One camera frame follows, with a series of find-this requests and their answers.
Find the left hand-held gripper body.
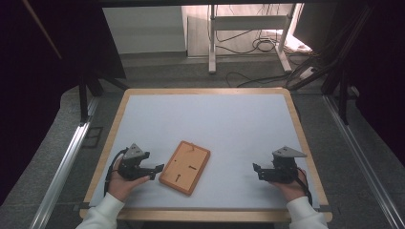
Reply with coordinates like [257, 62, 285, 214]
[117, 142, 151, 182]

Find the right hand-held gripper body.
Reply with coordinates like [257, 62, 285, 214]
[269, 145, 308, 184]

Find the wooden picture frame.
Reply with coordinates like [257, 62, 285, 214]
[158, 139, 212, 197]

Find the person's left hand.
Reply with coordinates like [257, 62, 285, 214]
[107, 157, 151, 203]

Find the person's right hand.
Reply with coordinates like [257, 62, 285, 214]
[269, 168, 309, 203]

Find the dark floor panel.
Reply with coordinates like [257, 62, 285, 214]
[81, 126, 104, 149]

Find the white table mat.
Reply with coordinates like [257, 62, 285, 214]
[89, 93, 321, 210]

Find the black metal stand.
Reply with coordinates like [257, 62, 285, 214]
[77, 71, 130, 124]
[319, 68, 352, 126]

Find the white power strip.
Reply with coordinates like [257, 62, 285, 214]
[298, 66, 317, 81]

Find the dark curtain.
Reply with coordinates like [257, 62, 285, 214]
[0, 0, 127, 206]
[347, 0, 405, 158]

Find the white board panel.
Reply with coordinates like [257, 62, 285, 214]
[101, 5, 188, 55]

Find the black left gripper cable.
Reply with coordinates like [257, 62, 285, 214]
[103, 147, 129, 197]

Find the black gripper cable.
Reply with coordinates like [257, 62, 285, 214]
[295, 166, 314, 206]
[103, 147, 129, 197]

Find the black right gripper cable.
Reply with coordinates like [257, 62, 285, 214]
[295, 166, 314, 206]

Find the aluminium rail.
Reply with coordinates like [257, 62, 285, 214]
[322, 94, 405, 229]
[29, 94, 100, 229]

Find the black cable bundle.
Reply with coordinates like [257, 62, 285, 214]
[285, 6, 375, 92]

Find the looped black cable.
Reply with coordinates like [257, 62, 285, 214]
[215, 28, 279, 55]

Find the white metal stand frame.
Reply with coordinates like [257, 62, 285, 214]
[207, 3, 304, 75]

